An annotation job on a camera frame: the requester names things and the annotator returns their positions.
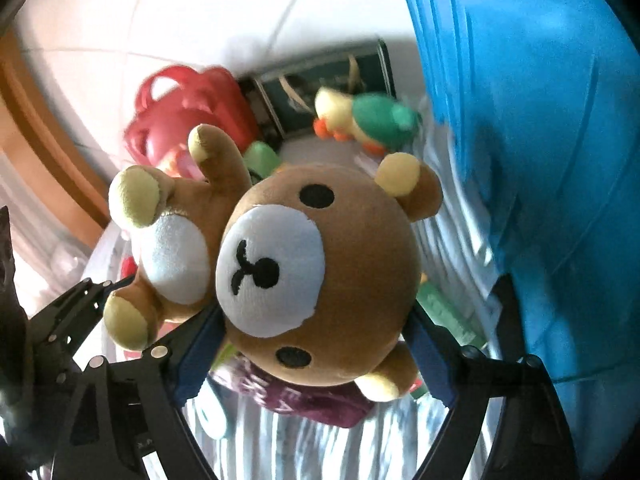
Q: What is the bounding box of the teal white tablets box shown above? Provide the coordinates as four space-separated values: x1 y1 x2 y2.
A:
416 280 487 349

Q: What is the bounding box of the dark red knit hat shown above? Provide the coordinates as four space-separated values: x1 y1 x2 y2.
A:
210 354 375 428

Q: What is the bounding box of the brown bear plush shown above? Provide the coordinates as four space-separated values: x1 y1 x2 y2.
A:
103 125 444 402

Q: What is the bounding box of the striped grey cloth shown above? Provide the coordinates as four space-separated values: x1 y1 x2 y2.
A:
79 123 507 480

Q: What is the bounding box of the green frog plush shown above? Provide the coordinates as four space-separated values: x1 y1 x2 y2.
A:
243 141 282 184

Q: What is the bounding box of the yellow green duck plush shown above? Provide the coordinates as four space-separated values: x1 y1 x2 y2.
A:
314 87 422 156

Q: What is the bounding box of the red bear-face plastic case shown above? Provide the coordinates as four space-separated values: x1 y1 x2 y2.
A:
122 65 262 180

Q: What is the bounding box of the dark green framed box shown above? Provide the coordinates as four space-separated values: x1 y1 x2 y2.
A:
236 38 396 149

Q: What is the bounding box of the blue plastic storage crate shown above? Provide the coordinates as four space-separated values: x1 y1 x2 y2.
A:
407 0 639 478

